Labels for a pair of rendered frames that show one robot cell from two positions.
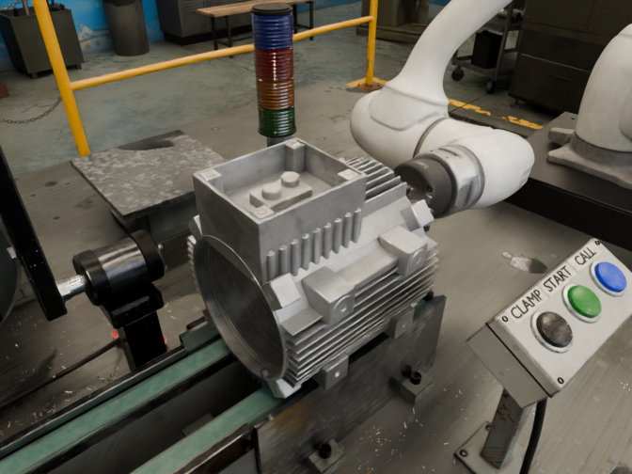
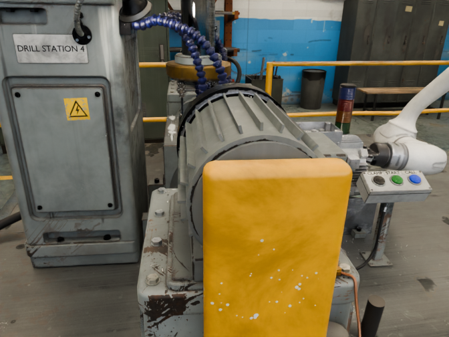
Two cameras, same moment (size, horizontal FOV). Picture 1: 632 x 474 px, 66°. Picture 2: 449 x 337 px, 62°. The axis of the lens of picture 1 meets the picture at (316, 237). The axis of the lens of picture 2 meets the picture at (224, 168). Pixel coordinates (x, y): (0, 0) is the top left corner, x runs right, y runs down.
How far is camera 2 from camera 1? 0.79 m
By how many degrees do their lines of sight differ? 32
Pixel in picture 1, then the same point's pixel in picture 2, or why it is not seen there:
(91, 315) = not seen: hidden behind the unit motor
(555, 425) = (411, 263)
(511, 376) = (363, 192)
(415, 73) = (401, 117)
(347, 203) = (334, 138)
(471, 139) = (410, 143)
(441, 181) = (384, 151)
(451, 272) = (407, 214)
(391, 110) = (387, 130)
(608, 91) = not seen: outside the picture
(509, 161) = (424, 154)
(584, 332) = (391, 186)
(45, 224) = not seen: hidden behind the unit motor
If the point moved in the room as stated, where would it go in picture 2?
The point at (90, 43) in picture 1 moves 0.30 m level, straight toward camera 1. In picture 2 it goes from (288, 99) to (287, 102)
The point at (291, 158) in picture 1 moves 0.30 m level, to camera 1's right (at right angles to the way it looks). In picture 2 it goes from (325, 126) to (430, 145)
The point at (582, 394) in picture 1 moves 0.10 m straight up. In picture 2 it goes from (434, 261) to (442, 232)
